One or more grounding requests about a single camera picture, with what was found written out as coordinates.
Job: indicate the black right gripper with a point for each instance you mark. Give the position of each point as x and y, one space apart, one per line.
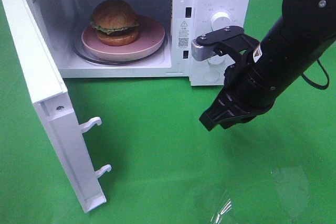
249 91

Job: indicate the round door release button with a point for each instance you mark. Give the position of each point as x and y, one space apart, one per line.
211 76

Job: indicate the white microwave knob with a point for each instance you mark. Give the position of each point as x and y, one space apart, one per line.
220 20
217 60

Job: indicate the pink plate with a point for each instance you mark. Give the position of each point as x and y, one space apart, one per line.
151 37

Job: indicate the burger with lettuce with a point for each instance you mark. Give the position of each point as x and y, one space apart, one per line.
115 23

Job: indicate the white microwave door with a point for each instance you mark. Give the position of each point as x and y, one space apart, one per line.
51 101

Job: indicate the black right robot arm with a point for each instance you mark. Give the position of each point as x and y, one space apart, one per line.
304 31

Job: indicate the green table mat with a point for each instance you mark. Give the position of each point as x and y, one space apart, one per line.
166 167

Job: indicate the glass microwave turntable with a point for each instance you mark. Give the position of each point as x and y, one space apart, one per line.
157 58

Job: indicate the white microwave oven body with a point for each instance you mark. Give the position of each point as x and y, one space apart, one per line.
62 21

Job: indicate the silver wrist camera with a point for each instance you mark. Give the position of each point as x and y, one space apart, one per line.
230 40

